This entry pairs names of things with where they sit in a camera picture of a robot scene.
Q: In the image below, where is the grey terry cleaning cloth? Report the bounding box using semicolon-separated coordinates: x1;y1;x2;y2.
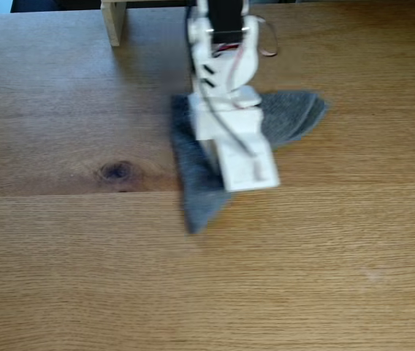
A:
170;89;329;235

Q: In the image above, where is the light wooden stand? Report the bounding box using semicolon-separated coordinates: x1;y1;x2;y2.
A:
100;0;191;48

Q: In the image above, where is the dark background furniture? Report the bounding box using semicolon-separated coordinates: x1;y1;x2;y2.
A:
9;0;102;14

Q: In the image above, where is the red servo cable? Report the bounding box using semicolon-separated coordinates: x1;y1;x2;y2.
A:
256;15;279;59

